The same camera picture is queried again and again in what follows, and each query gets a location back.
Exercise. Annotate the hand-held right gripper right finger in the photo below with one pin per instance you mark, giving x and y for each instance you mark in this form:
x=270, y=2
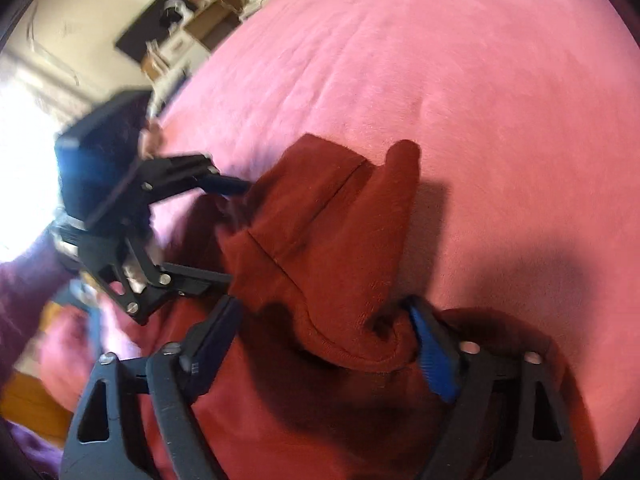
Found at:
x=435, y=355

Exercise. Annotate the pink fleece blanket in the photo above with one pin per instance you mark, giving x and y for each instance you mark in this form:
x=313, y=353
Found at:
x=450, y=85

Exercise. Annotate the person's left forearm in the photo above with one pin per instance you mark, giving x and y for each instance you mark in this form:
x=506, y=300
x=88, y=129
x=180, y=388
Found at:
x=25, y=290

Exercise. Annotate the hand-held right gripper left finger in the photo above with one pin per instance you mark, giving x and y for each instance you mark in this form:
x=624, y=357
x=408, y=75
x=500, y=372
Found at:
x=220, y=330

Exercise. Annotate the person's left hand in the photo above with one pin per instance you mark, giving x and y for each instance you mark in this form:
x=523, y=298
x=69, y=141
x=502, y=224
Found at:
x=150, y=137

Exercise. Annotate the wooden desk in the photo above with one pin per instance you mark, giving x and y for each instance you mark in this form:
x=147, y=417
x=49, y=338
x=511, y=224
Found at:
x=215, y=15

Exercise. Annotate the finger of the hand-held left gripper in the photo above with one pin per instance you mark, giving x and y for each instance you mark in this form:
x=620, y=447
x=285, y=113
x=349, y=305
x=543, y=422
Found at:
x=180, y=172
x=185, y=280

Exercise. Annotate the black monitor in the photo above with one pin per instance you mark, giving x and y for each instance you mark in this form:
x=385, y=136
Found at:
x=145, y=25

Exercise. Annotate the white desk fan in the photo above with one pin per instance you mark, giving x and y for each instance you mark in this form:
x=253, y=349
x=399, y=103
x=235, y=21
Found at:
x=175, y=12

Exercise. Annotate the dark red sweater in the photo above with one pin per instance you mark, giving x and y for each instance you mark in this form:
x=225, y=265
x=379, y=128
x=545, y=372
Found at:
x=325, y=240

